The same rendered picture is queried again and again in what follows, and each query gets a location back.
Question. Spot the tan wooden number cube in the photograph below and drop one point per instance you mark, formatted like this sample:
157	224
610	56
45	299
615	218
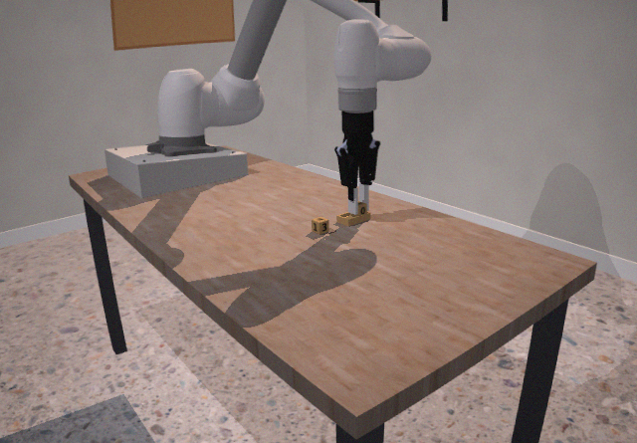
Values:
320	225
362	209

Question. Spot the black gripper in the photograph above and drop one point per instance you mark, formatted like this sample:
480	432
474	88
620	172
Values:
351	157

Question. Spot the orange rectangular tray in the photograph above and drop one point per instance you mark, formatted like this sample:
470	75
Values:
348	220

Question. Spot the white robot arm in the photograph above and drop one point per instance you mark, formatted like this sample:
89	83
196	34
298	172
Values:
187	105

